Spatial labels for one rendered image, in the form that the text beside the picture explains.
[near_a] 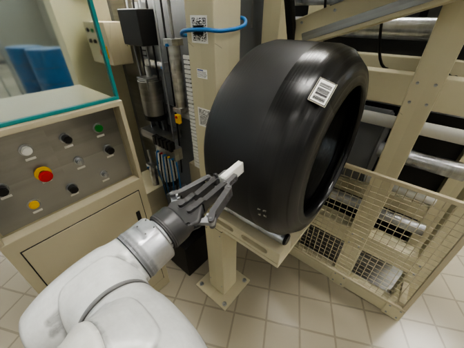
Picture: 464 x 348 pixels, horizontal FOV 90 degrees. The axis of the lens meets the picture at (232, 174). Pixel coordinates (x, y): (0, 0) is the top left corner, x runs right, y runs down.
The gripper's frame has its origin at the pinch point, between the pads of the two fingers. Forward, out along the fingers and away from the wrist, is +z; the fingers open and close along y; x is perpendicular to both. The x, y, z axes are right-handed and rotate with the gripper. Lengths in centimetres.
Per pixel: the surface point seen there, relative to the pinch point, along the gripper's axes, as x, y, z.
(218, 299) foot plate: 125, 29, 4
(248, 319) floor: 127, 7, 7
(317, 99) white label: -13.3, -10.7, 17.2
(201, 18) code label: -25, 33, 29
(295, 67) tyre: -17.5, -2.8, 21.8
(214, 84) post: -6.9, 29.2, 26.7
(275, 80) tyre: -15.5, 0.0, 17.7
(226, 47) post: -16.7, 28.3, 33.4
